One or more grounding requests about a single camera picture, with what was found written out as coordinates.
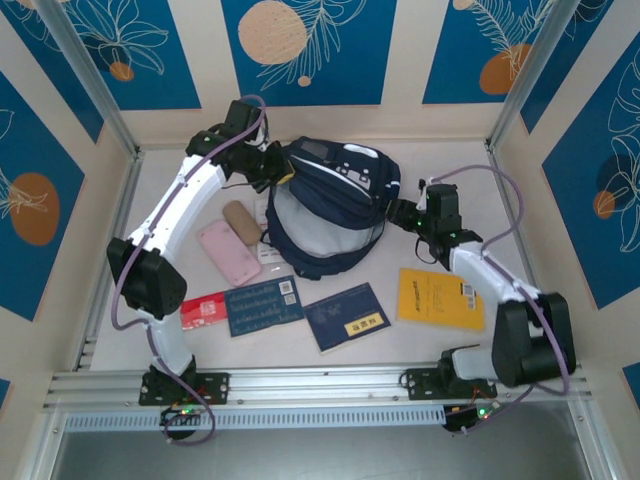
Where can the navy blue student backpack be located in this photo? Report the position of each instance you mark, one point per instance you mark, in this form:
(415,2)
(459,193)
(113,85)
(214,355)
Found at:
(340,210)

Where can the tan glasses case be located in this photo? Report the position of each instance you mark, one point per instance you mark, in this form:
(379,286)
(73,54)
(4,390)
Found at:
(242,222)

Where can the clear packet with red print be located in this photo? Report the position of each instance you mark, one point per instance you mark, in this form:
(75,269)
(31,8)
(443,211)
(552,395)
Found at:
(267,256)

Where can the yellow notebook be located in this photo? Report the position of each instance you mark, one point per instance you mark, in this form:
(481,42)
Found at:
(435,300)

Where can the pink pencil case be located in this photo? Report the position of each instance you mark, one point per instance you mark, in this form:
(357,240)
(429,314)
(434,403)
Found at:
(230,255)

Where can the navy book with yellow label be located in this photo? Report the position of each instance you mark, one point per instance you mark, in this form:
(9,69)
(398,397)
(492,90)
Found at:
(340,320)

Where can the navy card with QR codes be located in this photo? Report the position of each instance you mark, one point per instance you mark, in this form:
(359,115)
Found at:
(260,310)

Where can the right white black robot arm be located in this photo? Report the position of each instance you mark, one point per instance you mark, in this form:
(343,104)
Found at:
(530,345)

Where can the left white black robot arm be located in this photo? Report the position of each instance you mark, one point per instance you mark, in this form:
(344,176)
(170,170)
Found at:
(150,280)

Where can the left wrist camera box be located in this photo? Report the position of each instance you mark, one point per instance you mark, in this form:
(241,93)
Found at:
(258,140)

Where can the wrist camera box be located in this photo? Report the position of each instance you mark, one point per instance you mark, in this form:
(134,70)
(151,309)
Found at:
(423,197)
(258,140)

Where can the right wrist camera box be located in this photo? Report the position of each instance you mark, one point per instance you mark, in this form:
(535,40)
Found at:
(423,197)

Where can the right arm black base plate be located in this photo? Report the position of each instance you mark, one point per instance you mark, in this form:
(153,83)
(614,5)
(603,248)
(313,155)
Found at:
(420,385)

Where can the aluminium frame post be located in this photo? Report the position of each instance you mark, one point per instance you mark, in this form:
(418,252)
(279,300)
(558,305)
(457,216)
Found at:
(536,60)
(87,67)

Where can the aluminium mounting rail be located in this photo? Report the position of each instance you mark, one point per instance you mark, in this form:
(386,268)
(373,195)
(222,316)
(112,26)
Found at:
(320,385)

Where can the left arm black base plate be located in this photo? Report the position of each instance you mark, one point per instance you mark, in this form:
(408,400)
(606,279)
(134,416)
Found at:
(215,387)

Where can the aluminium frame leg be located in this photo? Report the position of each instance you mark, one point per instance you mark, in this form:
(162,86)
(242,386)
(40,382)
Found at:
(42,450)
(597,445)

